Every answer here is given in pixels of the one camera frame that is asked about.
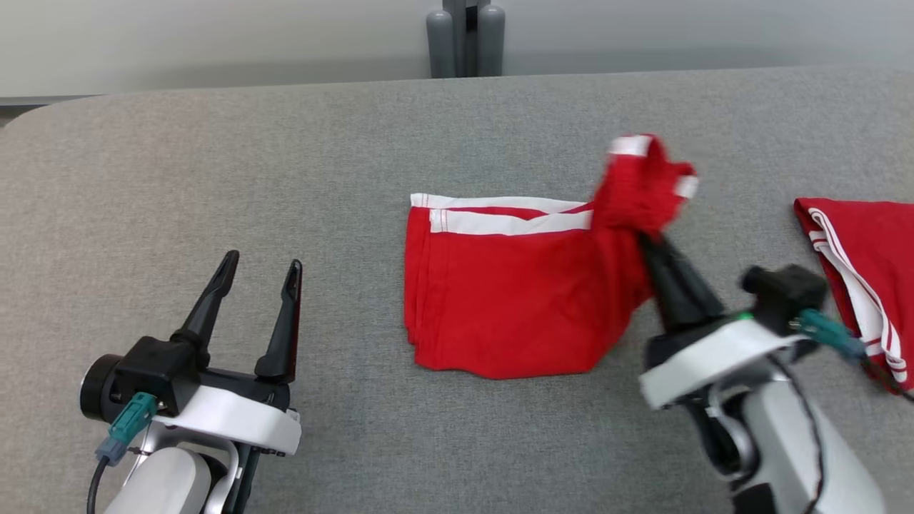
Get grey metal post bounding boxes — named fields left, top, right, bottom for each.
left=443, top=0, right=493, bottom=78

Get red basketball jersey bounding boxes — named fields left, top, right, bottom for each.
left=794, top=198, right=914, bottom=395

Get teal plug left cable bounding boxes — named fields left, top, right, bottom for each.
left=87, top=391, right=158, bottom=514

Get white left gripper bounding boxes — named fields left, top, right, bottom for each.
left=150, top=250, right=303, bottom=458

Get teal plug right cable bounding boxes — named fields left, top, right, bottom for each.
left=785, top=308, right=914, bottom=514

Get grey cylinder bumper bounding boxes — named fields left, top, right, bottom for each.
left=477, top=4, right=506, bottom=77
left=426, top=9, right=458, bottom=79

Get red shorts white stripes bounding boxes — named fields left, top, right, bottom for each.
left=403, top=133, right=699, bottom=381

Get teal plug cable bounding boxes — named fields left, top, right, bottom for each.
left=785, top=308, right=914, bottom=514
left=87, top=391, right=158, bottom=514

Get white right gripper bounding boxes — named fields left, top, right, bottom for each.
left=638, top=232, right=809, bottom=412

